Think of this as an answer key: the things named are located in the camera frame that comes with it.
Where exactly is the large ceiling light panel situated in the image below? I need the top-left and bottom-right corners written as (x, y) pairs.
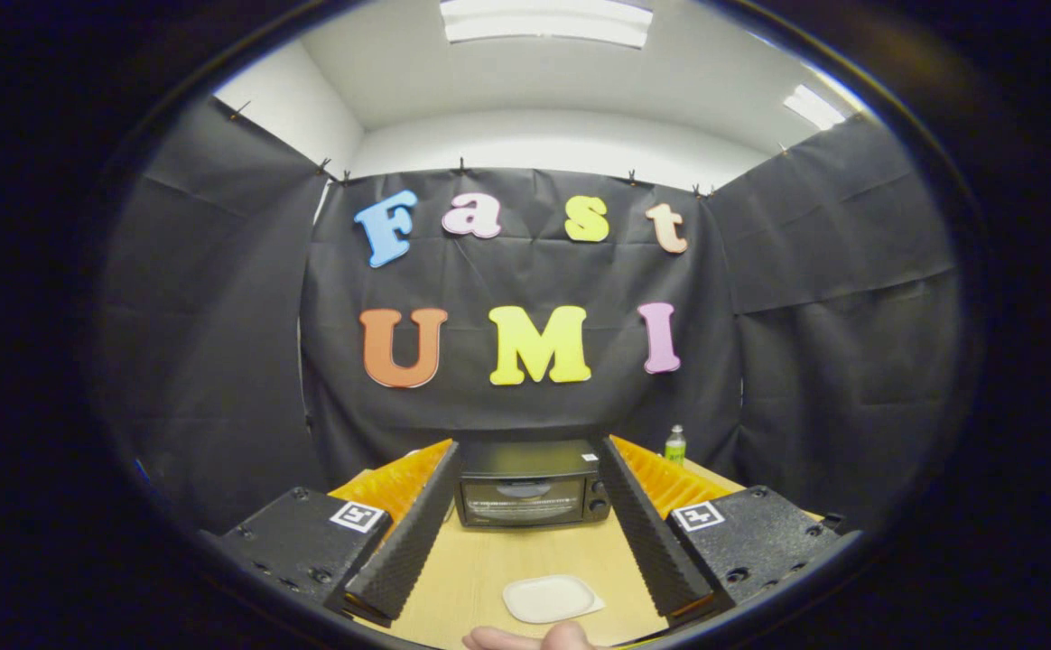
top-left (440, 0), bottom-right (655, 51)

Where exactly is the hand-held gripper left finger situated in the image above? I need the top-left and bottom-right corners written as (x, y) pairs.
top-left (199, 438), bottom-right (463, 628)

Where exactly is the small ceiling light panel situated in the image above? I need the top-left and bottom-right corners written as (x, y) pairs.
top-left (783, 84), bottom-right (849, 133)

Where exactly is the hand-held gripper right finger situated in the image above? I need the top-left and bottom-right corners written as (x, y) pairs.
top-left (598, 435), bottom-right (860, 629)

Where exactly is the white plate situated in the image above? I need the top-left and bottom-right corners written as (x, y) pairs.
top-left (501, 574), bottom-right (606, 626)

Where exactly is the black toaster oven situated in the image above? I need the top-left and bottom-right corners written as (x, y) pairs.
top-left (453, 440), bottom-right (613, 529)

